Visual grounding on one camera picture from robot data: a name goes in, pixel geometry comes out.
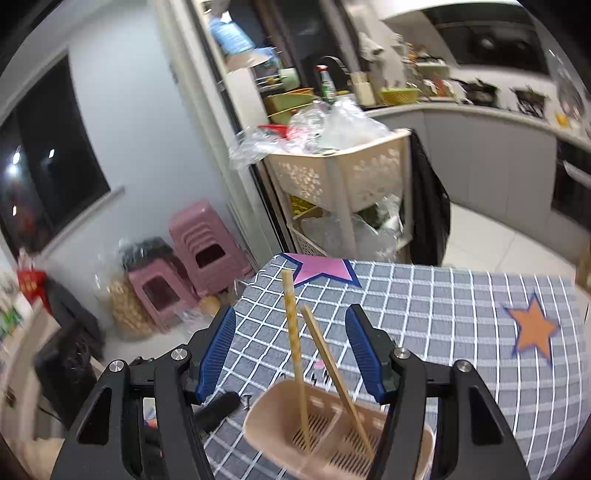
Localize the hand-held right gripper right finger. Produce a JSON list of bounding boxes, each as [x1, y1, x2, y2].
[[345, 304, 532, 480]]

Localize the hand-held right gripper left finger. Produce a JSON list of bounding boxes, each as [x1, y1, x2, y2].
[[51, 305, 238, 480]]

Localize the plain wooden chopstick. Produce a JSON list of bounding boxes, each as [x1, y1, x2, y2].
[[302, 306, 375, 457]]

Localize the yellow patterned chopstick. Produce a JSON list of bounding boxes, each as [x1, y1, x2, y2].
[[281, 269, 312, 450]]

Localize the beige plastic chopstick holder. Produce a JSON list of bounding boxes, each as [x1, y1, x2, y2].
[[242, 379, 435, 480]]

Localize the grey checked tablecloth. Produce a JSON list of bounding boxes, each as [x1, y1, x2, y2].
[[203, 253, 587, 480]]

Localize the pink star sticker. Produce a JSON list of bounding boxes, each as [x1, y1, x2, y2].
[[281, 252, 361, 289]]

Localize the clear bag of snacks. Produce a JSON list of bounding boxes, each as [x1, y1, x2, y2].
[[95, 272, 158, 342]]

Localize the clear plastic bags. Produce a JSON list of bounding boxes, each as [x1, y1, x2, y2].
[[229, 99, 393, 171], [300, 196, 402, 264]]

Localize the dark plastic bag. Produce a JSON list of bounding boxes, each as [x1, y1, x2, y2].
[[117, 236, 178, 271]]

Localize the stack of pink stools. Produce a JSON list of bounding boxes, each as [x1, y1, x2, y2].
[[168, 199, 254, 298]]

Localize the dark cloth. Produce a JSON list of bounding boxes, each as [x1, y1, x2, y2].
[[34, 277, 107, 425]]

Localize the black hanging bag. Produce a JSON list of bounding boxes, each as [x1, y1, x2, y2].
[[409, 130, 452, 266]]

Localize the yellow packet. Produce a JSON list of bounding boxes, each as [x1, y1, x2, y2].
[[288, 196, 324, 220]]

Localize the orange star sticker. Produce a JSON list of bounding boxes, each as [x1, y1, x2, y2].
[[503, 293, 561, 365]]

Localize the beige storage cart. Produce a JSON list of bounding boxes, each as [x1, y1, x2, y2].
[[265, 129, 414, 264]]

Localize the red bag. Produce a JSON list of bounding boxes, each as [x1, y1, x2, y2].
[[17, 258, 51, 315]]

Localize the grey kitchen cabinet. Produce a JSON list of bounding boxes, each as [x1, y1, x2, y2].
[[369, 104, 591, 222]]

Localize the dark window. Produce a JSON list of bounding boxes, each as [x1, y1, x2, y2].
[[0, 51, 112, 252]]

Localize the yellow-green basket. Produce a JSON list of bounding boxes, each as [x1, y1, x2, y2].
[[379, 87, 422, 106]]

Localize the beige container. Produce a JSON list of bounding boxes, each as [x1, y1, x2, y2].
[[352, 71, 377, 107]]

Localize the green plastic basin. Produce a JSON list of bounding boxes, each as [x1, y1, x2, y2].
[[263, 88, 317, 125]]

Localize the green bottle with red cap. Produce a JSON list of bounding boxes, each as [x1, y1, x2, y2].
[[316, 65, 338, 104]]

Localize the built-in oven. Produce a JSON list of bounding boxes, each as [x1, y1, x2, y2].
[[551, 141, 591, 217]]

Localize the black wok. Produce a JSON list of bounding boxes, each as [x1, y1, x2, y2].
[[462, 78, 499, 104]]

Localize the gas stove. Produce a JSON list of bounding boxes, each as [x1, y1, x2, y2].
[[512, 85, 548, 116]]

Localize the blue bag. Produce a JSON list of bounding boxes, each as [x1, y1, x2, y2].
[[209, 16, 254, 54]]

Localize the range hood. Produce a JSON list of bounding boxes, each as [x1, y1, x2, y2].
[[434, 9, 550, 75]]

